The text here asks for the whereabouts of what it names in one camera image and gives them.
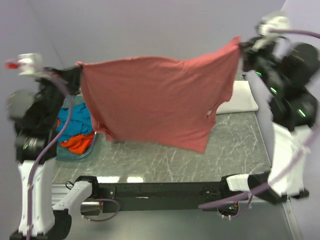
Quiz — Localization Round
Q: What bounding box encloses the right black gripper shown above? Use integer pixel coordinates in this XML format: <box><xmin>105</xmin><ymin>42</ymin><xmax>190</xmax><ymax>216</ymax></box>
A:
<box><xmin>238</xmin><ymin>34</ymin><xmax>288</xmax><ymax>96</ymax></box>

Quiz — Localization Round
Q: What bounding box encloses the salmon pink t shirt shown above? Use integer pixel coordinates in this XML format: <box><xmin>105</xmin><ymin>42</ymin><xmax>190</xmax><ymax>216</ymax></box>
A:
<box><xmin>81</xmin><ymin>36</ymin><xmax>241</xmax><ymax>153</ymax></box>

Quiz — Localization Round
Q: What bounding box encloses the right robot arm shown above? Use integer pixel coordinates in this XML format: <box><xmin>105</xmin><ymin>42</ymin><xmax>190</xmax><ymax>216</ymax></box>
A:
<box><xmin>219</xmin><ymin>37</ymin><xmax>320</xmax><ymax>204</ymax></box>

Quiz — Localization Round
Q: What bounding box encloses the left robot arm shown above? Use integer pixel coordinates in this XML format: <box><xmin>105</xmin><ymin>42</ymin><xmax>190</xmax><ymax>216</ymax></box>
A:
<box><xmin>7</xmin><ymin>66</ymin><xmax>100</xmax><ymax>240</ymax></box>

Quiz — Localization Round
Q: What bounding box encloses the blue t shirt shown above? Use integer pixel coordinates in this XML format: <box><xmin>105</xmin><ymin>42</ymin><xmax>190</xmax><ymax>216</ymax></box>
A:
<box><xmin>56</xmin><ymin>102</ymin><xmax>93</xmax><ymax>143</ymax></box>

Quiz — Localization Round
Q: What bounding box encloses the folded white t shirt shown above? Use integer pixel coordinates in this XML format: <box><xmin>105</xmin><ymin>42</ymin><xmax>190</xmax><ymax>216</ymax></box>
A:
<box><xmin>216</xmin><ymin>80</ymin><xmax>259</xmax><ymax>115</ymax></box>

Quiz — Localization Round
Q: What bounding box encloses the orange t shirt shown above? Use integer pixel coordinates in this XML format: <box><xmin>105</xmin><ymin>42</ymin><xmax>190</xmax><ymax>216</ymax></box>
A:
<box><xmin>60</xmin><ymin>132</ymin><xmax>95</xmax><ymax>155</ymax></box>

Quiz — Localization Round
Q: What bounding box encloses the teal plastic basket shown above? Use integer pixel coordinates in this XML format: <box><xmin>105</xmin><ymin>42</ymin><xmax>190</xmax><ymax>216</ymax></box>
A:
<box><xmin>56</xmin><ymin>96</ymin><xmax>98</xmax><ymax>162</ymax></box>

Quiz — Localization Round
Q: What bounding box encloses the black base beam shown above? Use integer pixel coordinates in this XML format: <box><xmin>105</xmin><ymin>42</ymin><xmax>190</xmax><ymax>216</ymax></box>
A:
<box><xmin>92</xmin><ymin>181</ymin><xmax>240</xmax><ymax>211</ymax></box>

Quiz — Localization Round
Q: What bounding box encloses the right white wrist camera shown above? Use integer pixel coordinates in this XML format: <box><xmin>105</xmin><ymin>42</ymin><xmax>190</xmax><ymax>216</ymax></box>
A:
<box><xmin>255</xmin><ymin>11</ymin><xmax>290</xmax><ymax>39</ymax></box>

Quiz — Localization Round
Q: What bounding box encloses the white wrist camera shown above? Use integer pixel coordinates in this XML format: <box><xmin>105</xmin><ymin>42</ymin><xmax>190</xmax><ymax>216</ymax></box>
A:
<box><xmin>4</xmin><ymin>53</ymin><xmax>46</xmax><ymax>78</ymax></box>
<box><xmin>255</xmin><ymin>11</ymin><xmax>290</xmax><ymax>39</ymax></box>

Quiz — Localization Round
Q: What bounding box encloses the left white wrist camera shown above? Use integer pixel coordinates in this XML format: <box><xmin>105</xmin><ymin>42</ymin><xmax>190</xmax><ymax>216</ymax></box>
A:
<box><xmin>4</xmin><ymin>53</ymin><xmax>46</xmax><ymax>78</ymax></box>

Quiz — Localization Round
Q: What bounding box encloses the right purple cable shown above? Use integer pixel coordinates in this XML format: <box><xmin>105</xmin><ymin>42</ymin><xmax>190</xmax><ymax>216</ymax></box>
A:
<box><xmin>198</xmin><ymin>28</ymin><xmax>320</xmax><ymax>221</ymax></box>

